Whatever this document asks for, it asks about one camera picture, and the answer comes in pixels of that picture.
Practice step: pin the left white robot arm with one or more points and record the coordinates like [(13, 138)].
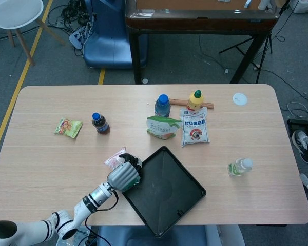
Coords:
[(87, 205)]

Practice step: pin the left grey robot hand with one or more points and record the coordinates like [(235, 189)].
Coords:
[(124, 176)]

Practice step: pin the clear water bottle blue cap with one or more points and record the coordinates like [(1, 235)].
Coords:
[(162, 106)]

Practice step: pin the clear plastic bag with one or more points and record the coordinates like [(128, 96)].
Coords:
[(79, 234)]

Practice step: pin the green snack packet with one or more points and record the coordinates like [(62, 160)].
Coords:
[(68, 127)]

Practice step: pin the pink snack packet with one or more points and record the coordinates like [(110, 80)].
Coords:
[(114, 159)]

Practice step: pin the black floor pedal box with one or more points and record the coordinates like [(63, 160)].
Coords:
[(301, 124)]

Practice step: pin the white round lid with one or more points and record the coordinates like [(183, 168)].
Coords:
[(240, 99)]

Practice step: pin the dark tea bottle blue cap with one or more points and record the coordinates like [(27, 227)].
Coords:
[(101, 125)]

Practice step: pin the yellow squeeze bottle green cap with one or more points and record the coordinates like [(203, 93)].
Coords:
[(195, 101)]

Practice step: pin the brown mahjong table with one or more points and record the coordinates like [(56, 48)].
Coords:
[(200, 21)]

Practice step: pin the blue seat base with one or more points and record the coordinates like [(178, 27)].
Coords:
[(133, 239)]

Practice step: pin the white sugar bag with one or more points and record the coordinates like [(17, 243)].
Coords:
[(195, 129)]

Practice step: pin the grey black sneaker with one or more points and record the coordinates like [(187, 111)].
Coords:
[(301, 143)]

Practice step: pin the black tripod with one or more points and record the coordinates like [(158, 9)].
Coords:
[(267, 41)]

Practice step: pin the white power strip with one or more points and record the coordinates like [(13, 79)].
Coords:
[(77, 37)]

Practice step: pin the white round floor disc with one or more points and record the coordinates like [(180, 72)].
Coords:
[(145, 81)]

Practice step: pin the clear bottle green label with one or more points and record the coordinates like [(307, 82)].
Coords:
[(238, 167)]

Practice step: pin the wooden rolling pin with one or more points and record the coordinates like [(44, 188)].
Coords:
[(178, 102)]

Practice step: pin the green white corn starch bag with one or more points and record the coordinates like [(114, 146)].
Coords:
[(161, 126)]

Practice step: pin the black square plastic tray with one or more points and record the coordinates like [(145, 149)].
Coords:
[(166, 194)]

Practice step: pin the white chair wooden legs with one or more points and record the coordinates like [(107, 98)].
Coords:
[(15, 12)]

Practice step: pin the white robot body cover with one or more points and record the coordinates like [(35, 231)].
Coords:
[(228, 235)]

